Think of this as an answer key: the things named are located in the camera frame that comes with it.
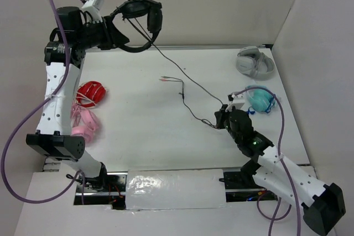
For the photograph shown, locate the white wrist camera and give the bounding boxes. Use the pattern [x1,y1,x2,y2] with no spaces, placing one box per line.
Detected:
[81,0,104,22]
[226,92,246,112]

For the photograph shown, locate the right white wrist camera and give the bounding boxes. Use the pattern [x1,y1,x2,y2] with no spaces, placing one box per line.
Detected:
[226,92,246,112]

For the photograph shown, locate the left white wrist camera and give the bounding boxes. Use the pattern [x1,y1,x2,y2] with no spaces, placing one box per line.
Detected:
[81,0,104,22]

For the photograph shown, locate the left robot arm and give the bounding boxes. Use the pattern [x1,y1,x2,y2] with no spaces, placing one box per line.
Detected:
[25,7,129,191]

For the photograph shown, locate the grey white headphones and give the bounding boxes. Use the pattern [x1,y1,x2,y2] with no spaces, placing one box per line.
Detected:
[236,46,275,80]

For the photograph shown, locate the black headphone cable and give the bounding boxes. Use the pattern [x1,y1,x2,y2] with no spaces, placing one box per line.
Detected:
[121,16,222,129]

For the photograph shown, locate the teal headphones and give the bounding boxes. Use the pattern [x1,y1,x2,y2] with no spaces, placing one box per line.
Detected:
[246,85,276,114]

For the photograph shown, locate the black headphones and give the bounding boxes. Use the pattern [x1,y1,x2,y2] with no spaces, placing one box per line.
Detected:
[110,0,164,53]

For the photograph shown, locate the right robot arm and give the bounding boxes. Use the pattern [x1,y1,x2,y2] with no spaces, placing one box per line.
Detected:
[215,104,346,235]

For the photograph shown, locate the white taped cover sheet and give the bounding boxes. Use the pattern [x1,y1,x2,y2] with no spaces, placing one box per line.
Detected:
[126,169,226,211]

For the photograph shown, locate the aluminium rail frame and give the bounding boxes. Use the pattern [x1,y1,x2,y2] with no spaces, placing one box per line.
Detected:
[41,44,273,173]

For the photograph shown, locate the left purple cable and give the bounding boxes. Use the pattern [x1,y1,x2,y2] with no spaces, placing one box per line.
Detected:
[0,0,89,203]

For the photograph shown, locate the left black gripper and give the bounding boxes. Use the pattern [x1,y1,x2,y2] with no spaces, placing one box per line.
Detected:
[76,15,129,50]

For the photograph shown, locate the red headphones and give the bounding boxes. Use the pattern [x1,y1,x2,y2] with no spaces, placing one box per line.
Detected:
[76,81,107,108]

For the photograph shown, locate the pink headphones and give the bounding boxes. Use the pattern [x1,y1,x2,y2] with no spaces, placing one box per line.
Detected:
[70,103,100,143]

